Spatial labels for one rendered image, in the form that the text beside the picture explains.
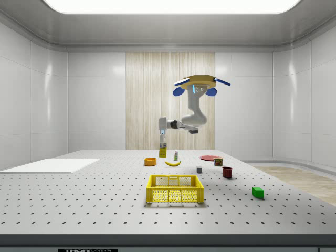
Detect yellow white bottle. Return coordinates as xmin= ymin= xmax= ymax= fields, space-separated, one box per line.
xmin=158 ymin=142 xmax=168 ymax=159

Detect yellow basket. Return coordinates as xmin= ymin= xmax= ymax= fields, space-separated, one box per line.
xmin=145 ymin=174 xmax=205 ymax=204

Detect drone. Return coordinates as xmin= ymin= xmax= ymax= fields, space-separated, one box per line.
xmin=172 ymin=75 xmax=232 ymax=98

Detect white board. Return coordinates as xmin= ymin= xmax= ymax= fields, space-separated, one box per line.
xmin=0 ymin=158 xmax=101 ymax=174

